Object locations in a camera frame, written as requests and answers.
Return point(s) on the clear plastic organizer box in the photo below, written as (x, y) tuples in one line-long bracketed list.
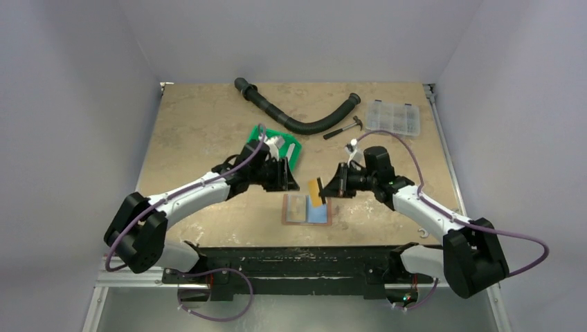
[(401, 119)]

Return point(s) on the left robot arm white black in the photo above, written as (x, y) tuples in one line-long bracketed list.
[(137, 233)]

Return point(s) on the green plastic bin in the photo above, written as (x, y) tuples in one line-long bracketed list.
[(261, 131)]

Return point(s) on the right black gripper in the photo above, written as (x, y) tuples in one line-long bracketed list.
[(343, 179)]

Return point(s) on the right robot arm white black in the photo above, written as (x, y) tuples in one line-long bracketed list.
[(471, 258)]

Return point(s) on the white card in bin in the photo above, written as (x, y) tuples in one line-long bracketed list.
[(290, 151)]

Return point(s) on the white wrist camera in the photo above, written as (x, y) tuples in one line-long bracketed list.
[(274, 143), (355, 154)]

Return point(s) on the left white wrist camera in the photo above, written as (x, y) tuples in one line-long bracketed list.
[(274, 143)]

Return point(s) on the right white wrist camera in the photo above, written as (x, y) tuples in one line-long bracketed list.
[(355, 154)]

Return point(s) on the silver wrench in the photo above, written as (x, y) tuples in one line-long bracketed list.
[(423, 233)]

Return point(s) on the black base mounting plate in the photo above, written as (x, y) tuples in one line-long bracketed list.
[(327, 270)]

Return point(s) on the small black-handled hammer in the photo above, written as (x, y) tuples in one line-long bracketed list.
[(357, 123)]

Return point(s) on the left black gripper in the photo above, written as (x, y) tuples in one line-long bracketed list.
[(284, 180)]

